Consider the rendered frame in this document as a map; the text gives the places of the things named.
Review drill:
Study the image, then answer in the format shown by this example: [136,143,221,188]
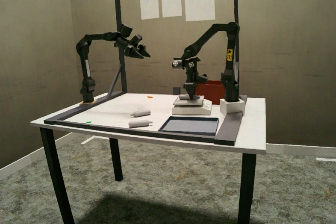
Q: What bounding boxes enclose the red-brown open box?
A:
[195,80,225,105]

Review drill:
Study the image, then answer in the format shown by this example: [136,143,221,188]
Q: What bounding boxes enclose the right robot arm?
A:
[76,24,143,103]

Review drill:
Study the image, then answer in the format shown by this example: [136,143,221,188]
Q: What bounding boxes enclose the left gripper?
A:
[183,70,199,100]

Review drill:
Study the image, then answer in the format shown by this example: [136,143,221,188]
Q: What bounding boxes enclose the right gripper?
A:
[122,40,151,59]

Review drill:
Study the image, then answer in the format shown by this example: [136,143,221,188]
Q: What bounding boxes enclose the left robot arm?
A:
[172,22,240,103]

